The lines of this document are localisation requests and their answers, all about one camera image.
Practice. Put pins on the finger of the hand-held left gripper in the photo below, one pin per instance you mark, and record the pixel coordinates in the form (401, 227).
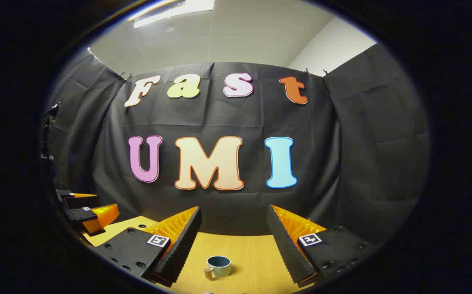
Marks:
(101, 216)
(78, 202)

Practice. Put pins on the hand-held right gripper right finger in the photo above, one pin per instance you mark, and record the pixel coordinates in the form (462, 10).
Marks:
(286, 249)

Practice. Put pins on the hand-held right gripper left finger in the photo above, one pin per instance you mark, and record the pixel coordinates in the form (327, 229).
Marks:
(180, 253)

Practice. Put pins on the wooden desktop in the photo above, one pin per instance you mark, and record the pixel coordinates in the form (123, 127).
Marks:
(252, 253)

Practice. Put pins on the ceiling light panel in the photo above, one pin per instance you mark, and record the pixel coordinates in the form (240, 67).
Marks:
(178, 8)

